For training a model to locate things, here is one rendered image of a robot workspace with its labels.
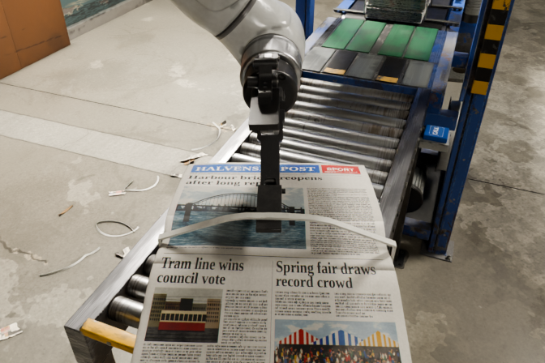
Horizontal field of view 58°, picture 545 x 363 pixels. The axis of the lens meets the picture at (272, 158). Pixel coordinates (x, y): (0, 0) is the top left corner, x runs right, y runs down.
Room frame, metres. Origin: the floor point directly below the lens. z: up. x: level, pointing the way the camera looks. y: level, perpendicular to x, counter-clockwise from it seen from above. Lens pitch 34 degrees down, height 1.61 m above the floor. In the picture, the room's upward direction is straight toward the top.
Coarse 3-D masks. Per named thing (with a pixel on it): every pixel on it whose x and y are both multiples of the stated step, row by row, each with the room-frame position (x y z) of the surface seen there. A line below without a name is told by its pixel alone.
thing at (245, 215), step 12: (228, 216) 0.44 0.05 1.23; (240, 216) 0.44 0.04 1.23; (252, 216) 0.44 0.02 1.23; (264, 216) 0.44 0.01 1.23; (276, 216) 0.44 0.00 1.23; (288, 216) 0.44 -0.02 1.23; (300, 216) 0.44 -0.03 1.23; (312, 216) 0.44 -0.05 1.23; (180, 228) 0.45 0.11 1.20; (192, 228) 0.44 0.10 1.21; (348, 228) 0.44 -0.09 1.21; (360, 228) 0.45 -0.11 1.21; (384, 240) 0.44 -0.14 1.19
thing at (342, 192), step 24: (192, 168) 0.64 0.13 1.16; (216, 168) 0.63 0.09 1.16; (240, 168) 0.63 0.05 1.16; (288, 168) 0.63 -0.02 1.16; (312, 168) 0.63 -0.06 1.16; (336, 168) 0.63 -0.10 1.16; (360, 168) 0.64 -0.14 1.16; (192, 192) 0.55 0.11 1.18; (216, 192) 0.55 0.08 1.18; (240, 192) 0.55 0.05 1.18; (288, 192) 0.55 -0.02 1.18; (312, 192) 0.55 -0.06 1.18; (336, 192) 0.55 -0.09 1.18; (360, 192) 0.55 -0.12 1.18; (336, 216) 0.49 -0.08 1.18; (360, 216) 0.49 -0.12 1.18
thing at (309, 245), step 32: (224, 224) 0.47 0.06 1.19; (288, 224) 0.48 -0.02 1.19; (320, 224) 0.48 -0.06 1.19; (352, 224) 0.48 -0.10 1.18; (160, 256) 0.42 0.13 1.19; (192, 256) 0.42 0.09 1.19; (224, 256) 0.42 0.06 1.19; (256, 256) 0.42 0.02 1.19; (288, 256) 0.42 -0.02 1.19; (320, 256) 0.42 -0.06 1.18; (352, 256) 0.42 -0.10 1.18; (384, 256) 0.42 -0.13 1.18
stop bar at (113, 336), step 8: (88, 320) 0.61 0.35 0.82; (96, 320) 0.61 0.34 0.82; (80, 328) 0.60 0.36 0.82; (88, 328) 0.60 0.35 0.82; (96, 328) 0.60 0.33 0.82; (104, 328) 0.60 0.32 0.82; (112, 328) 0.60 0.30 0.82; (88, 336) 0.59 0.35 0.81; (96, 336) 0.58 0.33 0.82; (104, 336) 0.58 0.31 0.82; (112, 336) 0.58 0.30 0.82; (120, 336) 0.58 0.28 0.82; (128, 336) 0.58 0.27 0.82; (112, 344) 0.57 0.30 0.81; (120, 344) 0.56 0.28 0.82; (128, 344) 0.56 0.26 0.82
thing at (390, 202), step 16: (416, 96) 1.60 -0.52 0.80; (416, 112) 1.49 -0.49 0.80; (416, 128) 1.38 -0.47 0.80; (400, 144) 1.28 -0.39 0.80; (416, 144) 1.31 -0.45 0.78; (400, 160) 1.19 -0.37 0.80; (400, 176) 1.11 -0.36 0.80; (384, 192) 1.04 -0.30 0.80; (400, 192) 1.04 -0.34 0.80; (384, 208) 0.97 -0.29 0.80; (400, 208) 1.07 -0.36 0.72; (384, 224) 0.91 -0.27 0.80
